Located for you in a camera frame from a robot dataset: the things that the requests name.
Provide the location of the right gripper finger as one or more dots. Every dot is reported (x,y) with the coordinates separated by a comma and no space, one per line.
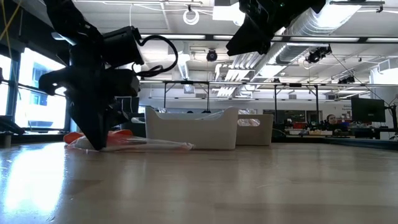
(261,42)
(241,40)

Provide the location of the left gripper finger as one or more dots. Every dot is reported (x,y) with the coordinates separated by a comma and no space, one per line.
(118,116)
(93,130)

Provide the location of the pile of wrapped toothbrushes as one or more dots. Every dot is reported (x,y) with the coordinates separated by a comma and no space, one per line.
(367,143)

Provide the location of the black computer monitor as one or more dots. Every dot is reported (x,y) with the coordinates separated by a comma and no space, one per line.
(368,110)
(132,104)

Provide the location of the grey plastic bin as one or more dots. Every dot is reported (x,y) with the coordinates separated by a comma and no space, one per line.
(138,127)

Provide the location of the black ceiling device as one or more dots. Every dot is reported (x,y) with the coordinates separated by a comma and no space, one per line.
(318,54)

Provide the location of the translucent cream plastic bin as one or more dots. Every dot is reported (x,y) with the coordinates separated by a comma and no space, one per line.
(255,135)

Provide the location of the person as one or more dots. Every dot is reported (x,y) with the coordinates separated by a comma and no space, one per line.
(334,122)

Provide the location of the black dome camera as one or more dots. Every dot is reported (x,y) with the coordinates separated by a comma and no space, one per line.
(212,55)

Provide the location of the black background rack frame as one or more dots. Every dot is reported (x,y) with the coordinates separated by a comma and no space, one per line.
(280,84)

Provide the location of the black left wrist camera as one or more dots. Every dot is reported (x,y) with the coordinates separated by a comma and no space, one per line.
(122,46)

